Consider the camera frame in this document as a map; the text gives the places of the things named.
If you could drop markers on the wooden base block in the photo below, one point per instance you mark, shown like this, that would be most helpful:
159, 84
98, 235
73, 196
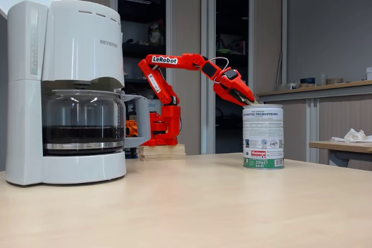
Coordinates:
162, 152

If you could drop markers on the small white jar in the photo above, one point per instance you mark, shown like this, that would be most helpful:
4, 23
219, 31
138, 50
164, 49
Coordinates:
292, 86

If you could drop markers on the pale storage box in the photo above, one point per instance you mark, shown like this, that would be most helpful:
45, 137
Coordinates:
242, 85

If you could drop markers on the grey leaning tube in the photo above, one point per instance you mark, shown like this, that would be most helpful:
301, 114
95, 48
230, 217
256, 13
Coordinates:
279, 68

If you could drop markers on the dark blue tape roll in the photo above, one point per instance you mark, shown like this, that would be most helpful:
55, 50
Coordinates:
307, 81

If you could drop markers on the beige tape roll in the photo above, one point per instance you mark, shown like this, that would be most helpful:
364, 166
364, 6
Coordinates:
334, 81

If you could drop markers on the white cardboard box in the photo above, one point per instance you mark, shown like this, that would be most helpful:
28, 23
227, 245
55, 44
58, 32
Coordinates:
369, 73

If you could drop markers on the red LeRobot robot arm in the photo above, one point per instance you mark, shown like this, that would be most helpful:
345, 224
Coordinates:
189, 59

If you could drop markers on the orange printed clamp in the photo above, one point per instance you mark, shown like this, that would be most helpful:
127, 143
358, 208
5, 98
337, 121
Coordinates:
131, 129

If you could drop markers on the green flat spool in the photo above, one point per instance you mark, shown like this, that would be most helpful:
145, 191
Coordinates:
223, 51

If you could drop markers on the grey tambour door cabinet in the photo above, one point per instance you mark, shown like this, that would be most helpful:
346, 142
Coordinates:
267, 41
186, 41

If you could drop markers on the white drip coffee maker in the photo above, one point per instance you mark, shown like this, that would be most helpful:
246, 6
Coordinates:
81, 50

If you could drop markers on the low cabinet wooden top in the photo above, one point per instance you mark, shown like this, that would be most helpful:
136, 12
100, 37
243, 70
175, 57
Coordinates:
343, 108

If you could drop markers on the ground coffee tin can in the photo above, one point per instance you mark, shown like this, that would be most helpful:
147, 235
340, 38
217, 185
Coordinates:
263, 134

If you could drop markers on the clear plastic bottle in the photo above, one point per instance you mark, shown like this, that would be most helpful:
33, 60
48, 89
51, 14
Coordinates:
322, 81

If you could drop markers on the small wooden side table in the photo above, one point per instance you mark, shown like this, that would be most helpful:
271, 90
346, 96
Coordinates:
343, 147

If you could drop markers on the colourful printed box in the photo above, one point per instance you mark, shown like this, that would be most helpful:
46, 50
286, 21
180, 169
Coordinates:
155, 34

